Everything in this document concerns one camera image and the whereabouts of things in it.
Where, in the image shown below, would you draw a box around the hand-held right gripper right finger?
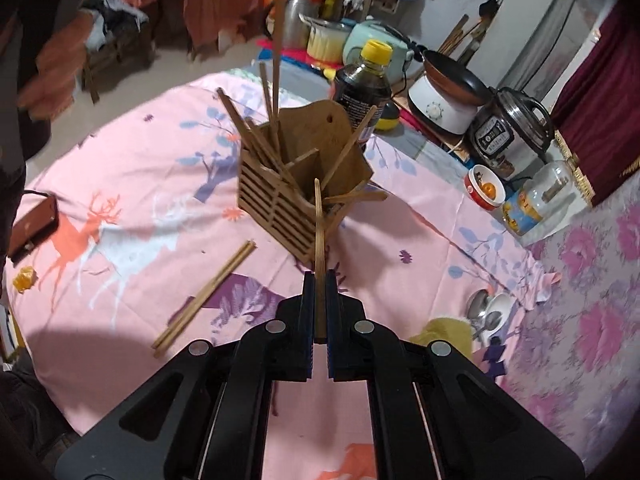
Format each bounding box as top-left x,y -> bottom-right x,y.
325,270 -> 586,480

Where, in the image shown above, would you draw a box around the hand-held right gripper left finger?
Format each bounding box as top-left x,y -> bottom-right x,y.
54,270 -> 317,480

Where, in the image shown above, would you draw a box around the brown wooden chopstick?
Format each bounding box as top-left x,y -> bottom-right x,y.
151,240 -> 253,351
313,178 -> 328,345
154,243 -> 258,358

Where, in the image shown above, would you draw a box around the wooden chopstick holder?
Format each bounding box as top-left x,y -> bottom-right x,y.
236,100 -> 375,264

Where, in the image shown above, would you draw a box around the bunch of wooden chopsticks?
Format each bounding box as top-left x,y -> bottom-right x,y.
216,0 -> 390,211

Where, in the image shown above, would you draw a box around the yellow mitten with white cuff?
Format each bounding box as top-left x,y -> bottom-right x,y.
410,316 -> 473,356

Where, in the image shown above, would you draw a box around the steel spoon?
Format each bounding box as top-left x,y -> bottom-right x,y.
475,312 -> 503,343
467,290 -> 491,321

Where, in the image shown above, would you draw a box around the white ceramic spoon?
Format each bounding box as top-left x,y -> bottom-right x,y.
487,294 -> 513,331

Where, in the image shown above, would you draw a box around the purple fabric piece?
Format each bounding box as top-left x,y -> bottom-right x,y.
480,337 -> 508,376

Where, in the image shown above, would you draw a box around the grey cloth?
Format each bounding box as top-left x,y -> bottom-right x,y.
372,125 -> 466,163

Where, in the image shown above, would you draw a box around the red and white bowl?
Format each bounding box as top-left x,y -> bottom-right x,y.
464,164 -> 507,210

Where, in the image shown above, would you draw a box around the clear yellow-label oil bottle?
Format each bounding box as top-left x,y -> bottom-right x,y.
501,160 -> 576,237

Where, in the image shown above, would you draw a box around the dark soy sauce bottle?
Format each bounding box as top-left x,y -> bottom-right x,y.
332,40 -> 393,143

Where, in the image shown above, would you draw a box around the pink printed tablecloth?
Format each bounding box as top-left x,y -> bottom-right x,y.
10,67 -> 551,480

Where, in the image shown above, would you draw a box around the white electric cooker base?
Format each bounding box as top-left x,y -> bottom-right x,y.
407,74 -> 478,135

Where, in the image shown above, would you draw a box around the black steel pressure cooker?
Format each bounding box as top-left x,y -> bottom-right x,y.
467,87 -> 556,181

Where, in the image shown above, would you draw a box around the red mat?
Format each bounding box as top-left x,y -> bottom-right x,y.
257,37 -> 346,68

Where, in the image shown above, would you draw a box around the floral plastic-covered mattress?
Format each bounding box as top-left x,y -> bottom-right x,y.
480,180 -> 640,461

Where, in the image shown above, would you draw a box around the black copper frying pan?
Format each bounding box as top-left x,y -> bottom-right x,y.
422,49 -> 493,106

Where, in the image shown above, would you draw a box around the yellow pot with lid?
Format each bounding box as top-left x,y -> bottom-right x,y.
300,15 -> 353,63

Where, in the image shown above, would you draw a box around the mint green rice cooker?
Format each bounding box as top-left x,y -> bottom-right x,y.
342,20 -> 416,76

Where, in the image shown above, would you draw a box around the yellow crumpled wrapper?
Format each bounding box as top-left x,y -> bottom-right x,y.
12,269 -> 38,293

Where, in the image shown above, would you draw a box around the brown leather case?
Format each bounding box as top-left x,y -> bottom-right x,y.
10,195 -> 58,266

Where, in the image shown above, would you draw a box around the steel electric kettle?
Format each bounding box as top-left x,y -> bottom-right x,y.
270,0 -> 321,48

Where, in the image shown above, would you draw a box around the leaning wooden sticks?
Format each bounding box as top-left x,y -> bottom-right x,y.
437,15 -> 488,58

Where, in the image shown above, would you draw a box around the dark wooden bench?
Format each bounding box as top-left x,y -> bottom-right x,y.
80,0 -> 156,106

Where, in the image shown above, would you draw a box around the table with red cloth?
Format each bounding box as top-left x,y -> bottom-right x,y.
122,0 -> 273,61

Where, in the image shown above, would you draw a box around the maroon curtain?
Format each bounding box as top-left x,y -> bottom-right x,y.
550,2 -> 640,208

